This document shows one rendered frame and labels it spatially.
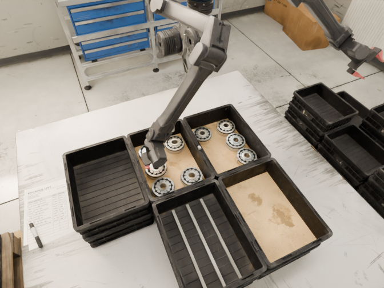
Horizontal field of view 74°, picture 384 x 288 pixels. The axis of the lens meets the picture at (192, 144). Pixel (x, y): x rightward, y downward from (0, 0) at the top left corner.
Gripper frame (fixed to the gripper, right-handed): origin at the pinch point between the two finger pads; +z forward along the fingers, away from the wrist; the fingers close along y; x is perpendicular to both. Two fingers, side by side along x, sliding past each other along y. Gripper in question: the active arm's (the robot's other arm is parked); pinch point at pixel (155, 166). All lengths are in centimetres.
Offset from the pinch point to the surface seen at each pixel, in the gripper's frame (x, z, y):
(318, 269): -68, 15, 50
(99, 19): 190, 26, 5
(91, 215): -10.8, 2.9, -33.2
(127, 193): -6.7, 3.6, -16.1
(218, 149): -0.1, 4.9, 33.9
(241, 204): -31.9, 3.0, 29.3
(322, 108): 24, 43, 145
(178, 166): -1.7, 4.3, 10.6
